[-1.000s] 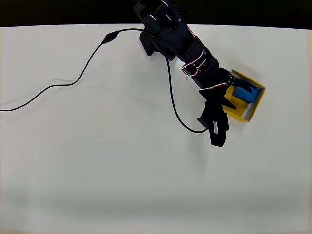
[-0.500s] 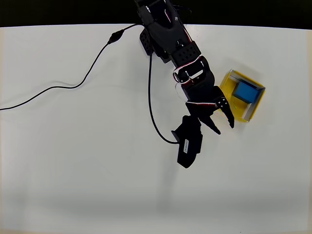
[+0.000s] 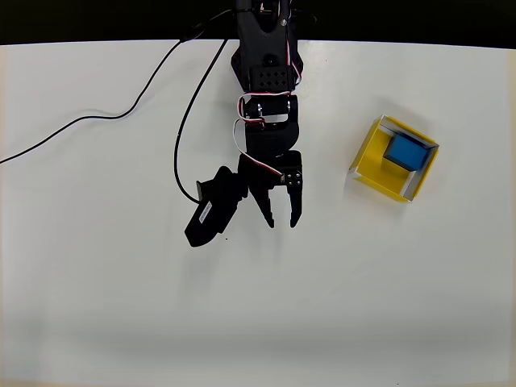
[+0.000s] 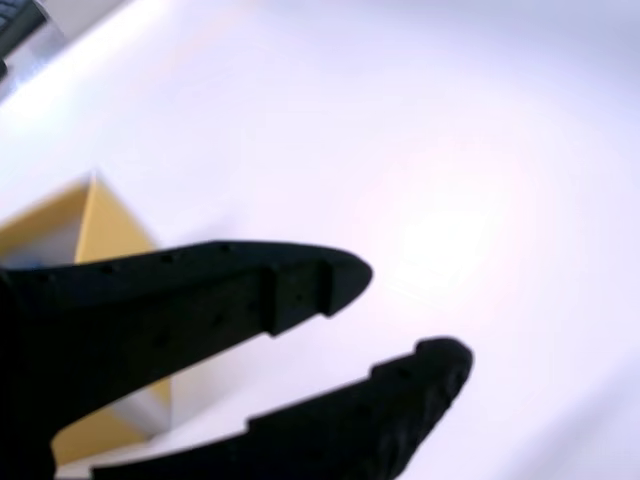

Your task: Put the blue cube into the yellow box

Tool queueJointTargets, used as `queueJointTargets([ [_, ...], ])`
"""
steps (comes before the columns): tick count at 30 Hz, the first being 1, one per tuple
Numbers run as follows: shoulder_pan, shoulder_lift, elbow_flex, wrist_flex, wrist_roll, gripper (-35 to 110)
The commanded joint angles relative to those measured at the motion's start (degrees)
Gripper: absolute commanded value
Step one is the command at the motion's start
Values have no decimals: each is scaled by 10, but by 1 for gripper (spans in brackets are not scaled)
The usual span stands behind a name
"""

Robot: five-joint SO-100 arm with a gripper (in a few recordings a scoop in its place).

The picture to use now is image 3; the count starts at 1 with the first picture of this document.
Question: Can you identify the blue cube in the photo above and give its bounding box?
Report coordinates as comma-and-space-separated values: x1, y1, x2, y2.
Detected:
382, 134, 430, 171

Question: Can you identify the yellow open box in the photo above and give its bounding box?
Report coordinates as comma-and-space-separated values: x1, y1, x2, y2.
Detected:
347, 114, 440, 205

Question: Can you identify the black webcam on gripper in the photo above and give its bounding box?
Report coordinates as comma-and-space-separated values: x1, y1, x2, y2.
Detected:
184, 164, 249, 248

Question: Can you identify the white red wrist servo wire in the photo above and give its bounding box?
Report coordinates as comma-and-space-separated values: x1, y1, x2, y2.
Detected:
233, 91, 300, 179

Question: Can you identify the thin black camera cable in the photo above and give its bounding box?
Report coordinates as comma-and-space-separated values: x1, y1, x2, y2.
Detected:
173, 38, 229, 204

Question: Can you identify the black cable with ferrite bead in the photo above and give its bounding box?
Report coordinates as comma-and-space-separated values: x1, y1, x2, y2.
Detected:
0, 10, 235, 165

